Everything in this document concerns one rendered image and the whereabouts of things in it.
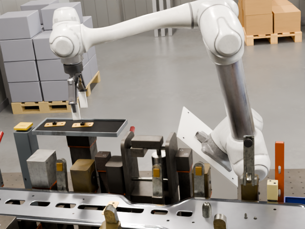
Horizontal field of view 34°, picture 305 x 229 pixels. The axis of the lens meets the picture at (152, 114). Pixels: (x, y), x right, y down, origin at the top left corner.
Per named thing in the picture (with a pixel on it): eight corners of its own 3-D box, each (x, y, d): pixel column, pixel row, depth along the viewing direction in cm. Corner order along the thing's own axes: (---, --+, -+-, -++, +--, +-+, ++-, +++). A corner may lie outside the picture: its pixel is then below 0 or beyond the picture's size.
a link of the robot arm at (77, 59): (84, 44, 198) (86, 58, 200) (61, 45, 199) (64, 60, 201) (79, 50, 189) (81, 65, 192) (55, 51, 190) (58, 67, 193)
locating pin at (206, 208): (201, 221, 166) (200, 204, 163) (203, 216, 169) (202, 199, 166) (211, 222, 165) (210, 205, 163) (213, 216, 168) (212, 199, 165)
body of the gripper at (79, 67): (79, 64, 192) (82, 87, 195) (84, 58, 200) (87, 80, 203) (60, 65, 193) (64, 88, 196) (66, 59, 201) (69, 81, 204)
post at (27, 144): (30, 221, 227) (11, 132, 211) (38, 212, 234) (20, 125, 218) (45, 222, 225) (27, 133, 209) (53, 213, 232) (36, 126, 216)
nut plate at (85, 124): (71, 127, 205) (71, 125, 205) (74, 123, 209) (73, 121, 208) (91, 126, 204) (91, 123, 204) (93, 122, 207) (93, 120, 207)
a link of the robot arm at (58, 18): (57, 46, 199) (54, 54, 186) (51, 6, 193) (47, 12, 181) (84, 42, 199) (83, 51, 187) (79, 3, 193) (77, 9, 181)
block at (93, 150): (81, 226, 220) (65, 132, 204) (87, 215, 228) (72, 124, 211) (102, 227, 218) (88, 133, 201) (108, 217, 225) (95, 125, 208)
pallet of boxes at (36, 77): (45, 82, 660) (30, 0, 620) (100, 80, 648) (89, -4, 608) (13, 114, 561) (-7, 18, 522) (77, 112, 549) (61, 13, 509)
